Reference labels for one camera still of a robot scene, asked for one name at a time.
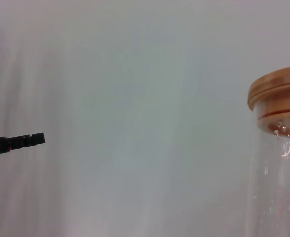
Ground glass water dispenser jar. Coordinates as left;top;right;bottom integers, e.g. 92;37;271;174
250;98;290;237

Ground wooden jar lid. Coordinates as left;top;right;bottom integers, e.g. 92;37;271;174
247;64;290;139

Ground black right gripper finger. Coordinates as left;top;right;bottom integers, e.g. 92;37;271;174
0;132;46;157

